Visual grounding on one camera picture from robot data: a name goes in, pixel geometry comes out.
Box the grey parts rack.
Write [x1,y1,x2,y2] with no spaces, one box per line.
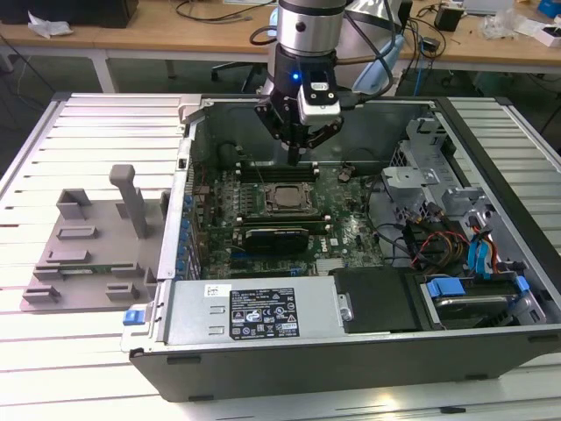
[21,164,171,313]

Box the white cardboard box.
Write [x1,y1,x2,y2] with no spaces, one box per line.
[516,19,561,48]

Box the black office chair base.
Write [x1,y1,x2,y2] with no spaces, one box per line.
[211,61,268,94]

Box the CPU socket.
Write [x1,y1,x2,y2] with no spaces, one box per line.
[260,182,317,217]

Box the small black adapter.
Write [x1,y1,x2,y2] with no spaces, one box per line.
[433,6,462,32]

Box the black plastic shroud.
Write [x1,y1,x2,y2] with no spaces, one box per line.
[330,268,424,334]

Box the metal socket cover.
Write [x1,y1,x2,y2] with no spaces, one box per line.
[262,183,315,214]

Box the clear plastic bag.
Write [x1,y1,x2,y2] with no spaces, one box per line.
[477,8,521,41]

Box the green RAM stick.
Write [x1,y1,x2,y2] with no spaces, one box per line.
[238,218,330,233]

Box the silver CPU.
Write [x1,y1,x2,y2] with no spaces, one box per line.
[273,189,303,208]

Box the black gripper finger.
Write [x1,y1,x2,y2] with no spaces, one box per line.
[295,114,344,167]
[255,98,301,167]

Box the yellow power wire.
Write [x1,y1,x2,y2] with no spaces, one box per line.
[440,239,464,267]

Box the red power wire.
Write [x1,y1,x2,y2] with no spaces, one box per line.
[411,231,468,269]

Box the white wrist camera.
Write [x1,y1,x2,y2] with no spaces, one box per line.
[296,78,342,128]

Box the black open PC case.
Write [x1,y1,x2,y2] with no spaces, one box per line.
[120,94,561,403]

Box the black monitor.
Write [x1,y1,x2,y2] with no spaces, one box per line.
[0,0,140,28]

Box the crumpled white paper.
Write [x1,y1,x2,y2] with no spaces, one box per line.
[26,11,75,39]

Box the wooden desk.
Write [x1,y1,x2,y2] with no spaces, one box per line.
[0,0,561,75]

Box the silver power supply unit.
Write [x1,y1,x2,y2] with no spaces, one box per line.
[161,280,347,347]

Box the green motherboard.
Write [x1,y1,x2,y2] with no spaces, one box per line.
[186,161,387,282]

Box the silver finned heatsink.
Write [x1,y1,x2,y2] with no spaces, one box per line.
[316,257,344,276]

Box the black camera cable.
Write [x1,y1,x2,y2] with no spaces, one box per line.
[337,0,398,111]

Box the black graphics card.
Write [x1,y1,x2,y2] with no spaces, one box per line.
[242,225,309,256]

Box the blue SATA cable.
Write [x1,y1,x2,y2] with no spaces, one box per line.
[466,239,482,278]
[478,236,495,281]

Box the thin black cable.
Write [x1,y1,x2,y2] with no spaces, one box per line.
[344,146,390,170]

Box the silver metal drive cage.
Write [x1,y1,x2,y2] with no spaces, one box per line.
[379,109,492,229]

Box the hard disk in blue carrier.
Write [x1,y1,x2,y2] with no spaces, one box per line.
[419,275,534,331]

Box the black RAM slot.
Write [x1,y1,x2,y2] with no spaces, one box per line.
[236,212,323,218]
[236,215,328,221]
[236,165,320,173]
[236,169,320,177]
[236,218,330,225]
[238,174,319,182]

